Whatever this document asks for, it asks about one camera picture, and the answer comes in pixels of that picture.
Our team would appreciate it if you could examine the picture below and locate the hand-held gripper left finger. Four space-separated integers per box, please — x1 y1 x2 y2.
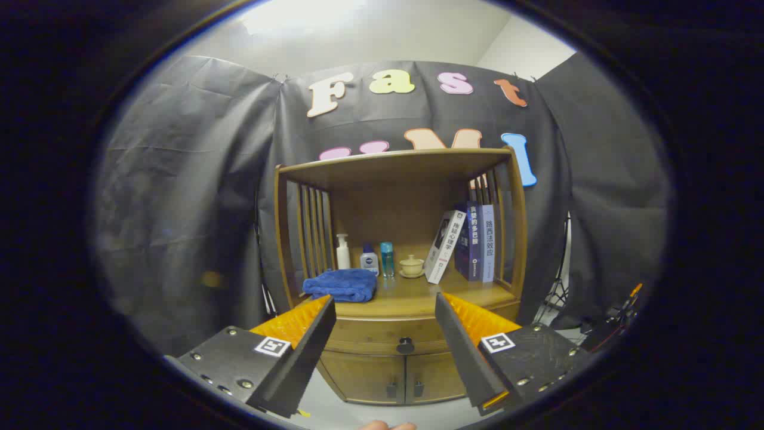
167 294 337 419

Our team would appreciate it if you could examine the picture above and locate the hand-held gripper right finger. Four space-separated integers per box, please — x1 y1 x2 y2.
435 291 592 417

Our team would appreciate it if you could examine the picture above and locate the wooden drawer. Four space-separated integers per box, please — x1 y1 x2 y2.
325 300 521 357

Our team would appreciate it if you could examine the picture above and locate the wooden cabinet door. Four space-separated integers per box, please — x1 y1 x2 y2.
406 352 469 404
319 351 406 406

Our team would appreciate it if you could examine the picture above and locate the wooden countertop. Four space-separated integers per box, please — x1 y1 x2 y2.
297 272 517 318

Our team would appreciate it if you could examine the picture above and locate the wooden cabinet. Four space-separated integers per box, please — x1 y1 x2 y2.
273 147 528 407

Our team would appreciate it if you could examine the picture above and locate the blue folded towel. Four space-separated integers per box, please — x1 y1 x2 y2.
302 268 378 303

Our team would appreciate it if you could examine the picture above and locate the dark blue book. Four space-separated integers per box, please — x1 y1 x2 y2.
454 203 484 281

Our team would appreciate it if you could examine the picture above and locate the white book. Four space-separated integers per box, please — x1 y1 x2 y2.
424 210 467 285

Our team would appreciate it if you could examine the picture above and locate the light blue book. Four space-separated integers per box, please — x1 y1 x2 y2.
480 205 496 283

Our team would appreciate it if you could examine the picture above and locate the black tripod stand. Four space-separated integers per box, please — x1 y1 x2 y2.
534 212 574 326

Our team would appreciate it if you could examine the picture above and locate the white bottle with blue cap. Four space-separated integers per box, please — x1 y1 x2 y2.
359 244 380 277

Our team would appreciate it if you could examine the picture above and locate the dark device with orange part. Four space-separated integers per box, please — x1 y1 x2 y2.
582 282 645 353

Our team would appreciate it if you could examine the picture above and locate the black backdrop cloth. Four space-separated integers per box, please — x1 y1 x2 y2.
95 55 672 359

